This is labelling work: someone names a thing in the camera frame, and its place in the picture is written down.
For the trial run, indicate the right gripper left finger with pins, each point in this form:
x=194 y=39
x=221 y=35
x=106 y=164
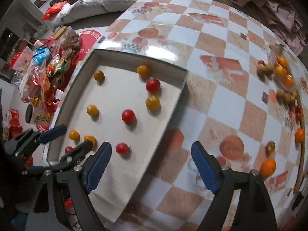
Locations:
x=47 y=209

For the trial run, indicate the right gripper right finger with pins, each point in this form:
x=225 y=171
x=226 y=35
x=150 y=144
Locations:
x=254 y=210

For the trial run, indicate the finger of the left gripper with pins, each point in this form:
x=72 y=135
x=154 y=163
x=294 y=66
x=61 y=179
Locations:
x=26 y=143
x=67 y=161

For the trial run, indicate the red cherry tomato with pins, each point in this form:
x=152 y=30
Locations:
x=152 y=85
x=128 y=116

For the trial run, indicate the large orange mandarin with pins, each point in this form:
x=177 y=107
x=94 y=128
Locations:
x=268 y=167

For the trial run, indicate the long wooden shoehorn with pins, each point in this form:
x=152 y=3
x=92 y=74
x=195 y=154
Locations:
x=301 y=147

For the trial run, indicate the dark yellow cherry tomato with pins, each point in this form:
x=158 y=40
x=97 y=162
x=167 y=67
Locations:
x=270 y=148

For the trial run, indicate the white shallow box tray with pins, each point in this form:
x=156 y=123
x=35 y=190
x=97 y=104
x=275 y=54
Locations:
x=108 y=79

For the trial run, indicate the pile of snack packets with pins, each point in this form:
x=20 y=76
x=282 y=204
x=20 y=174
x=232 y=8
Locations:
x=39 y=72

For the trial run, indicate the red round mat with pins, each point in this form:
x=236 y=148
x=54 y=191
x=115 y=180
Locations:
x=89 y=38

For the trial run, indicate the jar with yellow lid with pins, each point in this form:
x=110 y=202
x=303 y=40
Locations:
x=66 y=38

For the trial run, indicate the brown kiwi fruit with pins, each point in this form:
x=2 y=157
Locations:
x=280 y=94

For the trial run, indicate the clear glass bowl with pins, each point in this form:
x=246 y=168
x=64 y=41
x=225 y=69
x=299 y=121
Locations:
x=281 y=62

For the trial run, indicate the pink clothes pile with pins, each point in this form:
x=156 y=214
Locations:
x=281 y=17

